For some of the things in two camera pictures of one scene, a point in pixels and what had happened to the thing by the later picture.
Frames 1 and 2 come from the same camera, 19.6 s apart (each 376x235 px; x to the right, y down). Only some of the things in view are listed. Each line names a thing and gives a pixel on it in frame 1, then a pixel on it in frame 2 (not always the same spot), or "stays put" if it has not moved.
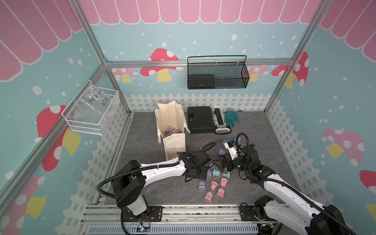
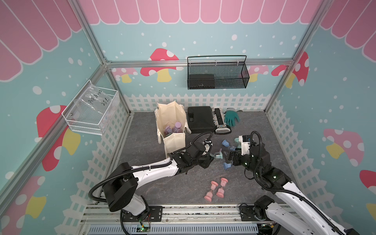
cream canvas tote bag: x=171 y=127 stays put
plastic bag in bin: x=95 y=98 stays put
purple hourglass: x=211 y=165 → x=178 y=125
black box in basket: x=201 y=81 stays put
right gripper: x=229 y=161 → x=238 y=153
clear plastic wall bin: x=92 y=109 stays put
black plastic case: x=200 y=119 stays put
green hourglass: x=216 y=173 → x=219 y=154
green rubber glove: x=230 y=116 stays put
